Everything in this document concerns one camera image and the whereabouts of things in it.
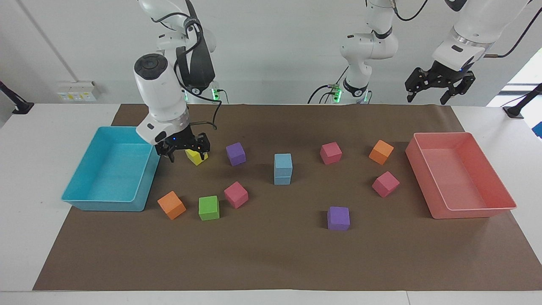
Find purple foam block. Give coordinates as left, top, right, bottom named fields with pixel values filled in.
left=225, top=142, right=247, bottom=167
left=326, top=206, right=351, bottom=232

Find green foam block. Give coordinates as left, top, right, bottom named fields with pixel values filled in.
left=198, top=195, right=221, bottom=222

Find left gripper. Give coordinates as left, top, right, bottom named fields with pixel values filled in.
left=405, top=61, right=476, bottom=105

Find pink foam block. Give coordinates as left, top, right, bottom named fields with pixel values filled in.
left=223, top=181, right=249, bottom=209
left=319, top=141, right=343, bottom=166
left=371, top=171, right=401, bottom=198

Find black stand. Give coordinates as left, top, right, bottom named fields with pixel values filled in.
left=0, top=80, right=35, bottom=115
left=503, top=83, right=542, bottom=119

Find pink plastic bin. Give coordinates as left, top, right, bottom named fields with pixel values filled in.
left=405, top=132, right=518, bottom=220

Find white wall socket strip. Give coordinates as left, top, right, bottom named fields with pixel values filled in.
left=57, top=80, right=102, bottom=103

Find yellow foam block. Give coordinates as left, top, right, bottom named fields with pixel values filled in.
left=185, top=145, right=209, bottom=166

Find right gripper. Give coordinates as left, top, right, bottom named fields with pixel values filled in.
left=155, top=129, right=211, bottom=164

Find orange foam block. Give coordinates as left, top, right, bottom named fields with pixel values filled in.
left=368, top=139, right=395, bottom=166
left=157, top=190, right=187, bottom=221

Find blue plastic bin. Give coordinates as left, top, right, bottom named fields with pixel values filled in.
left=61, top=126, right=162, bottom=212

